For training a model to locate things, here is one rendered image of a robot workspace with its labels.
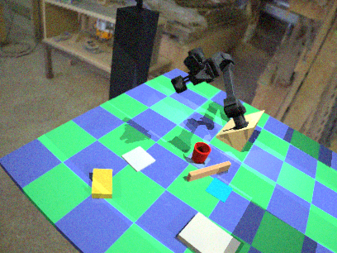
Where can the tan wooden flat bar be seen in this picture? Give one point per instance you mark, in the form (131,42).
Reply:
(208,171)

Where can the white flat square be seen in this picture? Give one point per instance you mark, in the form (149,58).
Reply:
(138,158)

